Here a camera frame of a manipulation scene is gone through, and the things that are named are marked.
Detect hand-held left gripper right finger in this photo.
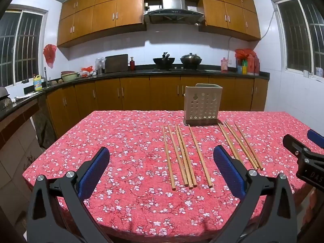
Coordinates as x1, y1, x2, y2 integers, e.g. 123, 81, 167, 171
206, 145, 297, 243

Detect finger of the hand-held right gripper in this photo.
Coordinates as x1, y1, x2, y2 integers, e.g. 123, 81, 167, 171
283, 134, 324, 165
307, 129, 324, 146

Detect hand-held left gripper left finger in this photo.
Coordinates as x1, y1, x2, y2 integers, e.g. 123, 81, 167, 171
27, 146, 113, 243

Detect beige perforated utensil holder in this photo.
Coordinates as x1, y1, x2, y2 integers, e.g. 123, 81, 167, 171
183, 83, 223, 126

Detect red floral tablecloth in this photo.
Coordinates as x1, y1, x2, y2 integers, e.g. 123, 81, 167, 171
22, 110, 324, 236

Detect wooden lower kitchen cabinets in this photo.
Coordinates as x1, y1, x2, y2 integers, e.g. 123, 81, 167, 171
46, 77, 269, 138

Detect green basin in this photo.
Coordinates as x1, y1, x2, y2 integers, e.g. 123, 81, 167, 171
61, 71, 79, 82

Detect crumpled red plastic bag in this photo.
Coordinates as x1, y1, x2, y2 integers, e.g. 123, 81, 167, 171
80, 66, 98, 78

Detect white rag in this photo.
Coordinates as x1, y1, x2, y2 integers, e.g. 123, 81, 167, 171
15, 92, 39, 100

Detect yellow detergent bottle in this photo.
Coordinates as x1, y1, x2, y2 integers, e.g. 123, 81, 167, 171
33, 75, 43, 92

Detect barred window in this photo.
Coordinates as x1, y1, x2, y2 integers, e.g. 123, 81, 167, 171
0, 4, 48, 88
271, 0, 324, 79

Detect black kitchen countertop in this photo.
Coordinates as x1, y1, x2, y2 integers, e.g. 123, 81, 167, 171
0, 68, 270, 122

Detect dark cutting board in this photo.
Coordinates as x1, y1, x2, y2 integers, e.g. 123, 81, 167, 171
104, 54, 129, 73

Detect black gas stove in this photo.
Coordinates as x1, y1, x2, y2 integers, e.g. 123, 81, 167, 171
152, 66, 207, 72

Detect wok with metal lid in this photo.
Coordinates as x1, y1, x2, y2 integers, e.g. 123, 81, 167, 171
180, 53, 202, 69

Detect grey metal pot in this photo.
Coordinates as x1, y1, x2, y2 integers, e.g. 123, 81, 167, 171
0, 86, 11, 101

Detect hanging red plastic bag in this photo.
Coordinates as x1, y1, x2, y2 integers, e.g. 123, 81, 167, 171
43, 44, 58, 69

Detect black wok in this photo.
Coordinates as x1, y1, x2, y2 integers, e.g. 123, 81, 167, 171
152, 52, 176, 69

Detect steel range hood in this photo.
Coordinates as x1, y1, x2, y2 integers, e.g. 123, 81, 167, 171
143, 0, 205, 26

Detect wooden upper wall cabinet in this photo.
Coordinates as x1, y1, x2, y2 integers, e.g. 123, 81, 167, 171
199, 0, 261, 41
57, 0, 147, 48

